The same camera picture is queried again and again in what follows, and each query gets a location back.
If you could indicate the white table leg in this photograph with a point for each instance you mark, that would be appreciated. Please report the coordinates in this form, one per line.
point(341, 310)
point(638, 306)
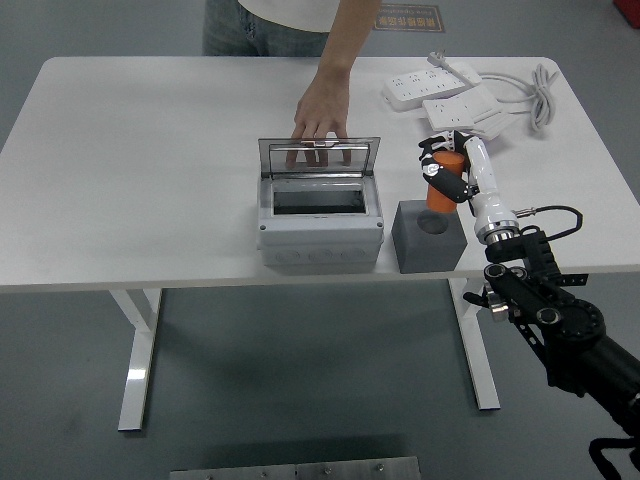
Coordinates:
point(480, 370)
point(137, 350)

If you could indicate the orange cylinder battery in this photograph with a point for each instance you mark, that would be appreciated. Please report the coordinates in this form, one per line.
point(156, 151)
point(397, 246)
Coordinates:
point(442, 204)

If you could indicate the brown floor sign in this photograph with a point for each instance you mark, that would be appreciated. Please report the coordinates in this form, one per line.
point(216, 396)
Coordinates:
point(412, 17)

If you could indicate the person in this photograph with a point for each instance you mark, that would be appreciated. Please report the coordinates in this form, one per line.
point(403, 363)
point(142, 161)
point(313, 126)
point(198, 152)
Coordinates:
point(275, 25)

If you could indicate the person's left forearm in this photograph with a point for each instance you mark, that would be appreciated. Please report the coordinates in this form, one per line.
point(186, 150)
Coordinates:
point(345, 40)

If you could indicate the short white power strip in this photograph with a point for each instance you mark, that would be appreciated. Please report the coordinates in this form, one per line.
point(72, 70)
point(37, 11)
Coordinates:
point(455, 110)

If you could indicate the red box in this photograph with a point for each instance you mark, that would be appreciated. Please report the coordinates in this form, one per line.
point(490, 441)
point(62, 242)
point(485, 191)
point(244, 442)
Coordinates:
point(630, 10)

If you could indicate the white flat socket panel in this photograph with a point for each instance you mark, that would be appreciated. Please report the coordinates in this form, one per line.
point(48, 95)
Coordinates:
point(492, 127)

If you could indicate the black under-table control strip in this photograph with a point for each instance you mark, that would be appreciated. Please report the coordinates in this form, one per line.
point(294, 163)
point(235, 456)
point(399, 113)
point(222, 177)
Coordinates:
point(575, 280)

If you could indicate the long white power strip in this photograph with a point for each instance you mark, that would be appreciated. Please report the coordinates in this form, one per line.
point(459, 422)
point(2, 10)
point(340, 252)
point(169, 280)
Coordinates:
point(425, 87)

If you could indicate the grey holder block with hole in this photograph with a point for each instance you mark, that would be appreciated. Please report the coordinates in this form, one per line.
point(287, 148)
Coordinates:
point(425, 250)

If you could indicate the white power plug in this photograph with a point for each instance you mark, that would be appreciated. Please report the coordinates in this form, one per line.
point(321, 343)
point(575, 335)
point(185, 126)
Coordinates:
point(437, 57)

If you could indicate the grey plastic junction box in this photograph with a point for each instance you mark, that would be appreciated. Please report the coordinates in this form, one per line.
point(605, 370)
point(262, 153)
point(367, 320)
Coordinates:
point(320, 235)

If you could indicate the person's left hand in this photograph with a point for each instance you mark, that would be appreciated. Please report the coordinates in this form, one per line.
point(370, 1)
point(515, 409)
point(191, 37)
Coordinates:
point(322, 105)

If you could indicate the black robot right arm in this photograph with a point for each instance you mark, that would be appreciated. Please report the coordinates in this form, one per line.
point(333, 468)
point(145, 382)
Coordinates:
point(530, 285)

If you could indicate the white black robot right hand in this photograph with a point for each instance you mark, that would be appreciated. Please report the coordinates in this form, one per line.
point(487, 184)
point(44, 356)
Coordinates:
point(482, 170)

